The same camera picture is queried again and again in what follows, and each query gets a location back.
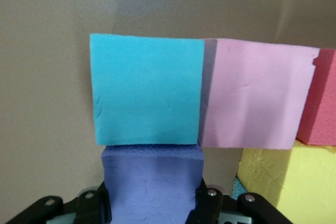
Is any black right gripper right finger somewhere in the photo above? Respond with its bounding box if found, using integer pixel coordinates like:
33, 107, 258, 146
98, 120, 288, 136
185, 176, 224, 224

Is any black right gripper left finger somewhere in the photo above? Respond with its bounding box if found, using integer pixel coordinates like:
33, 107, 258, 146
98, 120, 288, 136
75, 182, 114, 224

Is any red foam block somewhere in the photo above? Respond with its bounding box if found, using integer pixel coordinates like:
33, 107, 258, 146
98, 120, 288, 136
296, 48, 336, 146

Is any pink foam block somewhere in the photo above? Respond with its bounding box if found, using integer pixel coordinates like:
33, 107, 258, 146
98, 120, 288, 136
199, 38, 321, 150

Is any light blue foam block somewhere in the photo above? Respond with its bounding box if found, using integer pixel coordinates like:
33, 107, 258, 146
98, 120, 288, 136
89, 33, 206, 146

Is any yellow foam block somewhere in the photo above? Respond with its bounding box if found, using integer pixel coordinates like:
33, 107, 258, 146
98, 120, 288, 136
237, 141, 336, 224

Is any purple foam block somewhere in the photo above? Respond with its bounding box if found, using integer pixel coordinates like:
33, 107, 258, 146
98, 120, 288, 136
100, 143, 206, 224

